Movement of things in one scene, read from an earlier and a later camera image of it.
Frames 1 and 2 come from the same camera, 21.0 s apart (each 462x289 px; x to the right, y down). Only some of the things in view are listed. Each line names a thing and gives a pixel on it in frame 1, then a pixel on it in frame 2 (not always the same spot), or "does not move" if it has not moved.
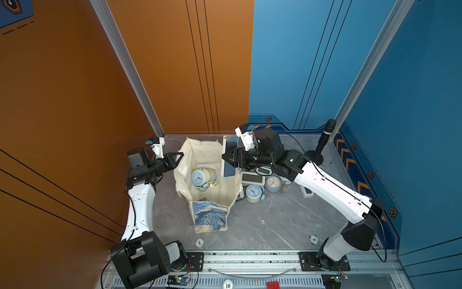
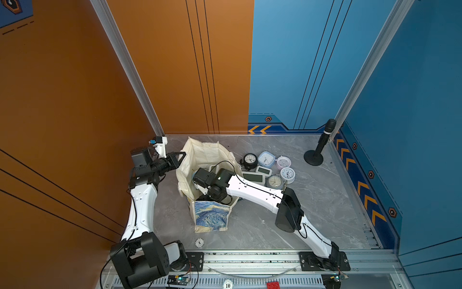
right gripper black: (237, 153) → (201, 198)
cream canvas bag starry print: (198, 177) does not move
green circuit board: (178, 280) does not move
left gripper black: (171, 163) does not move
